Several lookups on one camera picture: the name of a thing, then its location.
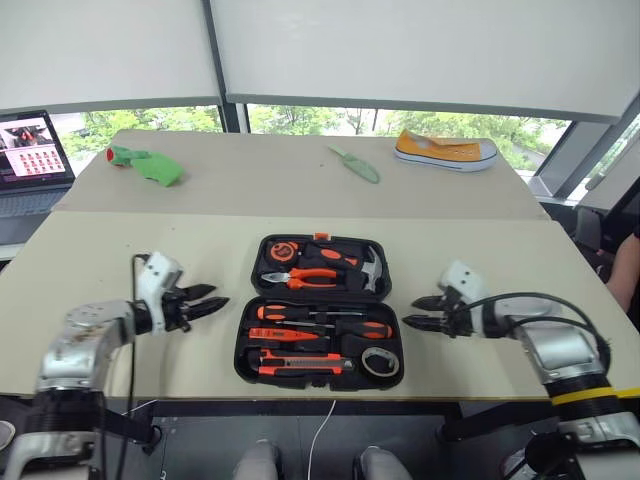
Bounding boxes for orange test pen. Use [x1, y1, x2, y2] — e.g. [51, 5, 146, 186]
[246, 326, 322, 343]

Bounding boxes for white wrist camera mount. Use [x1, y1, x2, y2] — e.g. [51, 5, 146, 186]
[437, 258, 492, 337]
[134, 251, 184, 337]

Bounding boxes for short orange black handle tool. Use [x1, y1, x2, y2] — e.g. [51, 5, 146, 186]
[318, 247, 361, 268]

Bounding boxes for green cloth with red end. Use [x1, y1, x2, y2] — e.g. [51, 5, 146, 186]
[106, 144, 187, 188]

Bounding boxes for dark window frame post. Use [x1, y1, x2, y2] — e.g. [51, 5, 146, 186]
[201, 0, 250, 134]

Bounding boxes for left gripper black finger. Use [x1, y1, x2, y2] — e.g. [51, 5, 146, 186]
[188, 296, 232, 322]
[185, 283, 219, 304]

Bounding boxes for black orange screwdriver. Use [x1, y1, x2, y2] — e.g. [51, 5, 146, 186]
[274, 319, 394, 342]
[255, 302, 369, 322]

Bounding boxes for yellow canvas sneaker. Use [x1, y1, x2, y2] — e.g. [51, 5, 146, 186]
[392, 128, 499, 174]

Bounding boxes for orange black tape measure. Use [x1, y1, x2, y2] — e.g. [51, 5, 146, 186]
[264, 240, 299, 264]

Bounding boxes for white roller blind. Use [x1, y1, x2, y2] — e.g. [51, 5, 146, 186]
[0, 0, 224, 115]
[208, 0, 640, 125]

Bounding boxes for black tool case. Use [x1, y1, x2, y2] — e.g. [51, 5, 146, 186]
[233, 231, 406, 393]

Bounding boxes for orange black utility knife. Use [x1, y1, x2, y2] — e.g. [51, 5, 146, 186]
[257, 349, 356, 377]

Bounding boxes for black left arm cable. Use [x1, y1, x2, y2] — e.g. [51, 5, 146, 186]
[124, 253, 151, 480]

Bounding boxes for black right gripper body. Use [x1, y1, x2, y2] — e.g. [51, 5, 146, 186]
[439, 289, 474, 339]

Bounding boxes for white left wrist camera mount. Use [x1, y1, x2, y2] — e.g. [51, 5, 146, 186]
[134, 251, 184, 337]

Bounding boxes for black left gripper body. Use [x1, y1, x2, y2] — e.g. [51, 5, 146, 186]
[162, 286, 194, 334]

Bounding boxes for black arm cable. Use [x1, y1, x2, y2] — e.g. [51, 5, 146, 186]
[124, 253, 151, 480]
[449, 292, 615, 366]

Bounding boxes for orange handled pliers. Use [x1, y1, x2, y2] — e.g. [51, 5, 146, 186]
[260, 267, 339, 292]

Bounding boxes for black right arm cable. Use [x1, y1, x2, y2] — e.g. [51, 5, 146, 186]
[449, 292, 615, 366]

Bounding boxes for black electrical tape roll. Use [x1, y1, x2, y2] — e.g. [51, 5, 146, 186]
[360, 346, 401, 378]

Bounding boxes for black table frame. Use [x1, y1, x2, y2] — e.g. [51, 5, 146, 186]
[99, 398, 506, 444]

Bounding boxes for grey rounded shape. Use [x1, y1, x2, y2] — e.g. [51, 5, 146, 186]
[353, 444, 407, 480]
[233, 439, 282, 480]

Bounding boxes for thin white cable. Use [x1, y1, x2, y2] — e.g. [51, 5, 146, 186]
[306, 399, 338, 480]

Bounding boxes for silver claw hammer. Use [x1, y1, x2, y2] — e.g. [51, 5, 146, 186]
[344, 244, 387, 294]

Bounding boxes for person in dark clothing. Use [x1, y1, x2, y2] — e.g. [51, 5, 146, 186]
[606, 223, 640, 312]

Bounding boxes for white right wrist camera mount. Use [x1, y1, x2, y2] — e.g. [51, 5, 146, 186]
[437, 258, 492, 337]

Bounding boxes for open laptop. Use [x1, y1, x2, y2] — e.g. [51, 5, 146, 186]
[0, 109, 77, 219]

